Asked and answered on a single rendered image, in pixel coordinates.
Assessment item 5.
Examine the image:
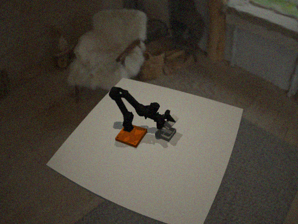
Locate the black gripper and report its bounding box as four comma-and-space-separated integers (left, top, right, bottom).
153, 110, 175, 127

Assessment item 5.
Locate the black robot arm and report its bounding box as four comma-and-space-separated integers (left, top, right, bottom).
109, 86, 164, 133

